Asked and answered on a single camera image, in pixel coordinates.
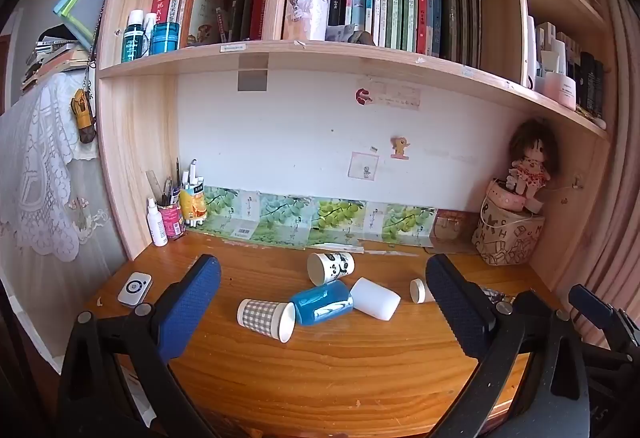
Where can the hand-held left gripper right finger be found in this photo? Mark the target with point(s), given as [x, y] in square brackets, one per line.
[457, 313]

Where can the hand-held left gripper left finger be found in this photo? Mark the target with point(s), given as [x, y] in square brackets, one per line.
[192, 303]

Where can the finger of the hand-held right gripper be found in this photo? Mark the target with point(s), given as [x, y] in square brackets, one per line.
[592, 305]

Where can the blue glossy cup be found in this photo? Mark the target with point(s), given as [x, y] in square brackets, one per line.
[322, 302]

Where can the small white cup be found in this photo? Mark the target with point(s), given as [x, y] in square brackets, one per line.
[419, 290]

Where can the checked paper cup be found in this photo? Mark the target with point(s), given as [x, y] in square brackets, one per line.
[262, 315]

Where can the plain white cup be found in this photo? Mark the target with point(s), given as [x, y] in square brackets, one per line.
[375, 299]

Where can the panda print cup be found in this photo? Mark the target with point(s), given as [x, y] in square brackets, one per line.
[332, 267]

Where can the small dark patterned packet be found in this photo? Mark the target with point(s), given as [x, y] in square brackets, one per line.
[495, 294]

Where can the white round-button device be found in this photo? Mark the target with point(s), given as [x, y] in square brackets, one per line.
[134, 288]

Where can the white spray bottle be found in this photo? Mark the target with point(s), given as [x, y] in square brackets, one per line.
[158, 225]

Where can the pink pen holder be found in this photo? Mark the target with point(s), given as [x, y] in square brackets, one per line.
[171, 220]

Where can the brown printed card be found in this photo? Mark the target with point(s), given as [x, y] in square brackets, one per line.
[452, 228]

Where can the letter print fabric basket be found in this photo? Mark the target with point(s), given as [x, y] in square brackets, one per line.
[505, 240]

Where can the orange print pen holder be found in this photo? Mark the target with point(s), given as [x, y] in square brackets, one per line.
[192, 208]

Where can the grape print paper box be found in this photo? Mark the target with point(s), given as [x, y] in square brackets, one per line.
[337, 220]
[400, 223]
[280, 218]
[225, 210]

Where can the clear plastic ruler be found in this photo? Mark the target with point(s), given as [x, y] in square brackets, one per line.
[153, 185]

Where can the pink round box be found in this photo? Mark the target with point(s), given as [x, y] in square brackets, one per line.
[502, 197]

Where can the brown-haired rag doll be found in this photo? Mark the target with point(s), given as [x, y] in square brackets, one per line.
[532, 153]

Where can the wooden bookshelf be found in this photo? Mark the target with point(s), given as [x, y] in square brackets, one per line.
[135, 133]

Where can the white lace cloth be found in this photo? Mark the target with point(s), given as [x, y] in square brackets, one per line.
[45, 168]

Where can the pink cosmetic jar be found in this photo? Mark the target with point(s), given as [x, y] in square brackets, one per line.
[561, 90]

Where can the row of cosmetic containers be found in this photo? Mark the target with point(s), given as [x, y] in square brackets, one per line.
[585, 68]

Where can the blue jar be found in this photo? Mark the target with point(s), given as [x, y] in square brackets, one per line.
[165, 38]

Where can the teal bottle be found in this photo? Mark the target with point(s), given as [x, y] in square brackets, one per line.
[134, 40]

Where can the stack of books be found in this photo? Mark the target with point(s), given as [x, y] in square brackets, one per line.
[55, 55]

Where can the small white bottle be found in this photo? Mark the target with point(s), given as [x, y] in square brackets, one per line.
[149, 23]

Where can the small dark figurine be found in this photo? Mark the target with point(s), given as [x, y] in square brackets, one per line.
[362, 38]

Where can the row of books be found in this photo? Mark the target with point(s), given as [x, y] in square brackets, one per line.
[400, 13]
[250, 3]

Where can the orange cartoon wall sticker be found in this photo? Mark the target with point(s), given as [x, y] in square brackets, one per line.
[400, 148]

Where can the pink square wall sticker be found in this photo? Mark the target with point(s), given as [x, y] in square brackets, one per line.
[361, 165]

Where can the red wall sticker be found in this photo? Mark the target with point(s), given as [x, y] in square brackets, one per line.
[363, 96]

